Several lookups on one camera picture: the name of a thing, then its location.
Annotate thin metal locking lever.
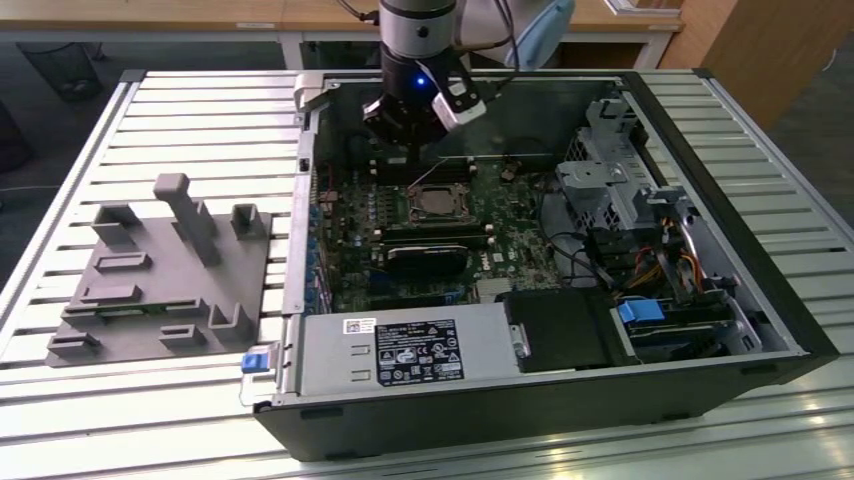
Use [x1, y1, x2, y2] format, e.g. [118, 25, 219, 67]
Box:
[410, 157, 449, 188]

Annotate silver CPU with green edge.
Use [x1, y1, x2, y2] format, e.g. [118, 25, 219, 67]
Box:
[418, 188, 469, 212]

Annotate black RAM slot bank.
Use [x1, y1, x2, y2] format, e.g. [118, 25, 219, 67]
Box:
[377, 153, 470, 185]
[383, 224, 488, 247]

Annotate CPU socket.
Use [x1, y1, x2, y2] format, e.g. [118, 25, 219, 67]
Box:
[405, 183, 480, 225]

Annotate black graphics card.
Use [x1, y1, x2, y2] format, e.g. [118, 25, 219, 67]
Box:
[383, 241, 474, 279]

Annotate green motherboard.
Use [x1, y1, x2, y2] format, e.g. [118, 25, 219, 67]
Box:
[313, 159, 582, 314]

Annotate silver metal drive cage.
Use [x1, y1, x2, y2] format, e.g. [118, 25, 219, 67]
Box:
[556, 97, 676, 232]

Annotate small silver heat sink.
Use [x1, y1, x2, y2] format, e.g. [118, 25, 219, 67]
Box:
[477, 278, 517, 304]

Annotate book on desk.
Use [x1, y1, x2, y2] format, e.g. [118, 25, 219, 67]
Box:
[602, 0, 684, 17]

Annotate grey power supply unit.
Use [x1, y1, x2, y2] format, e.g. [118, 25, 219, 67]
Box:
[293, 301, 524, 399]

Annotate grey parts rack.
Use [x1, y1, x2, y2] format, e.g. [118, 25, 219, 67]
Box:
[43, 172, 275, 369]

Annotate black plastic fan shroud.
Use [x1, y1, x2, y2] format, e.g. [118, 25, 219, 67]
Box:
[497, 288, 640, 375]

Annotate black waste bin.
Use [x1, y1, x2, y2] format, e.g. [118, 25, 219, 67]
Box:
[14, 40, 107, 104]

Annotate blue disk carrier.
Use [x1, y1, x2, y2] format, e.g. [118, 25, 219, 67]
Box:
[617, 297, 668, 329]

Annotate wooden cabinet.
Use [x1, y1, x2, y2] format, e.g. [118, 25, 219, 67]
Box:
[657, 0, 854, 130]

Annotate black hard disk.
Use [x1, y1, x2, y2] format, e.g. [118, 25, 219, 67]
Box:
[626, 319, 733, 359]

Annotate black open PC case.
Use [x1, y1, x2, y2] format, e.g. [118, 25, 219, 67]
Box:
[251, 67, 841, 464]

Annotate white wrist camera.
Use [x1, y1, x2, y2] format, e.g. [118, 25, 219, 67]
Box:
[430, 74, 490, 135]

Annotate grey case handle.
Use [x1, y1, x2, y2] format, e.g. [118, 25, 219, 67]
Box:
[291, 71, 339, 115]

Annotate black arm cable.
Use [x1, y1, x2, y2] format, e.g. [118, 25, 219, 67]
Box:
[460, 0, 524, 101]

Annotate black data wire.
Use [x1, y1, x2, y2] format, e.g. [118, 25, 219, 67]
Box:
[544, 230, 620, 292]

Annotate wooden desk with white frame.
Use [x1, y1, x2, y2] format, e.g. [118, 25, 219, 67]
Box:
[0, 0, 688, 71]

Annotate orange and yellow wires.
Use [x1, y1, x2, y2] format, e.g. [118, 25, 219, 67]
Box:
[633, 248, 706, 294]

